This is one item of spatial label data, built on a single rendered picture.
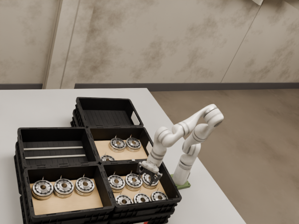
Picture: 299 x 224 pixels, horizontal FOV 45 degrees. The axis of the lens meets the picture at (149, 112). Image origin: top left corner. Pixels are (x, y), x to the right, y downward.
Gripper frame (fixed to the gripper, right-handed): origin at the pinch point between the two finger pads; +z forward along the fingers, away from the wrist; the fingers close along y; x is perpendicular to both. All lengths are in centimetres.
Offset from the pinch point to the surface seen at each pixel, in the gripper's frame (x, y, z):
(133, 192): -4.6, 3.2, 17.2
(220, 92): -334, -18, 99
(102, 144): -27.1, 36.3, 17.2
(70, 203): 23.0, 27.5, 17.3
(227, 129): -252, -45, 100
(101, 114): -53, 51, 17
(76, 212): 33.4, 19.7, 7.3
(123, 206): 16.3, 2.6, 7.3
